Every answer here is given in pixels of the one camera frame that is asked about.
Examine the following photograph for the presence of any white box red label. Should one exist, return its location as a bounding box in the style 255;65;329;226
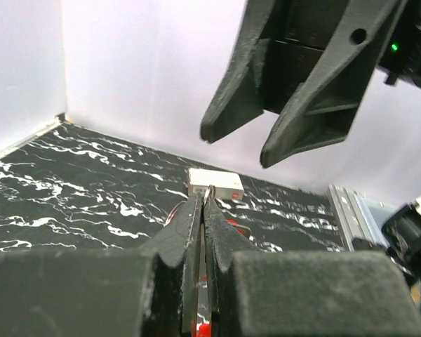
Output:
187;168;244;200

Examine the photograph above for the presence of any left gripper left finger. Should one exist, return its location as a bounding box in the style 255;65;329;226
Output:
0;196;202;336

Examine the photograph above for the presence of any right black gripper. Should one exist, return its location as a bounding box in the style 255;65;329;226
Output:
200;1;421;169

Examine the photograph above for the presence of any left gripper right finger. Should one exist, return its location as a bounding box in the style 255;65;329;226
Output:
203;199;421;336

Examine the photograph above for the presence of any steel key holder red handle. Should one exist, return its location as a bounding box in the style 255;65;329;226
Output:
182;185;253;336

